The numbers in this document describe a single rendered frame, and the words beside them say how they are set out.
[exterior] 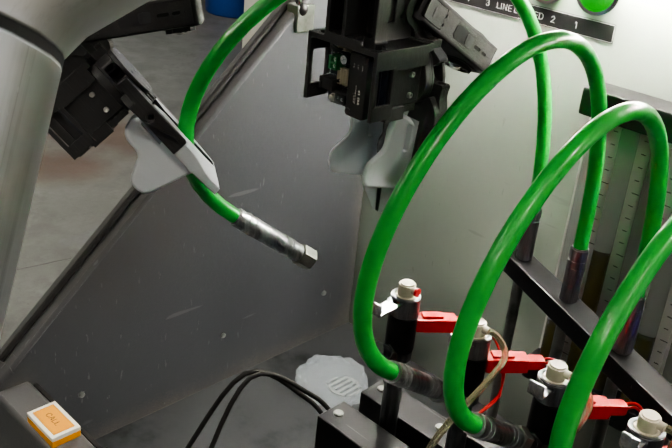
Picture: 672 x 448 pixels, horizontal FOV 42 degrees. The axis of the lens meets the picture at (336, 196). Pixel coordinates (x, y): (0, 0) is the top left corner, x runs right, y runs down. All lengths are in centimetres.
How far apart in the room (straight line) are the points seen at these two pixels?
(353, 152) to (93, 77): 21
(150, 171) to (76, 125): 7
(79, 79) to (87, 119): 3
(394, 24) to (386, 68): 4
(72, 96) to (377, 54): 25
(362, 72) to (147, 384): 59
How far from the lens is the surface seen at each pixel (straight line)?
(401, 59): 63
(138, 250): 99
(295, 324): 122
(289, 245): 81
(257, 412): 112
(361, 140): 70
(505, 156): 105
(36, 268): 316
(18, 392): 97
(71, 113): 73
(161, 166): 73
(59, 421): 91
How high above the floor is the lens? 152
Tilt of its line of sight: 24 degrees down
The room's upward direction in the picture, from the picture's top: 6 degrees clockwise
